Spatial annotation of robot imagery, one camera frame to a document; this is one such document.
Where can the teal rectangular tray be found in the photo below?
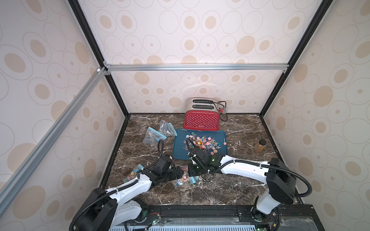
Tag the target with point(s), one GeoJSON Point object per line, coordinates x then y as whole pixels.
{"type": "Point", "coordinates": [178, 149]}

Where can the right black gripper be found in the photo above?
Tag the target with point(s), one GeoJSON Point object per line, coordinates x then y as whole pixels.
{"type": "Point", "coordinates": [197, 156]}

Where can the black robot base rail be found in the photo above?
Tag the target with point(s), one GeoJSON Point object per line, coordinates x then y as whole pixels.
{"type": "Point", "coordinates": [207, 218]}

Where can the left slanted aluminium frame bar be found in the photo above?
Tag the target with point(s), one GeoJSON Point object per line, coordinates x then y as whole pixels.
{"type": "Point", "coordinates": [27, 168]}

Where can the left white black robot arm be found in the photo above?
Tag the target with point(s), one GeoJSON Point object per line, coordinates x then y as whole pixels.
{"type": "Point", "coordinates": [104, 209]}

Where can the red polka dot toaster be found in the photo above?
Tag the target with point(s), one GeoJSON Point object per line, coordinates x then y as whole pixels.
{"type": "Point", "coordinates": [202, 115]}

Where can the candy ziploc bag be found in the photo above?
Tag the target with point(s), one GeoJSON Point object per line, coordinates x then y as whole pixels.
{"type": "Point", "coordinates": [152, 137]}
{"type": "Point", "coordinates": [185, 179]}
{"type": "Point", "coordinates": [133, 174]}
{"type": "Point", "coordinates": [167, 129]}

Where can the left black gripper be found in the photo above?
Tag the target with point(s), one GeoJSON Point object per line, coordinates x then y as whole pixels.
{"type": "Point", "coordinates": [175, 175]}

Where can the brown bottle black cap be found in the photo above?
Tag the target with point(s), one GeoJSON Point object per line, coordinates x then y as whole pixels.
{"type": "Point", "coordinates": [259, 146]}

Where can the horizontal aluminium frame bar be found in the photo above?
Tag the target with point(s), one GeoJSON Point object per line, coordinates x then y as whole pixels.
{"type": "Point", "coordinates": [195, 67]}

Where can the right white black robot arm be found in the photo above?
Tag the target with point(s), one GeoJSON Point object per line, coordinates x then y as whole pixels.
{"type": "Point", "coordinates": [283, 185]}

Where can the pile of loose candies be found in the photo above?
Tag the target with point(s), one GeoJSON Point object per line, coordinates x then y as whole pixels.
{"type": "Point", "coordinates": [211, 142]}

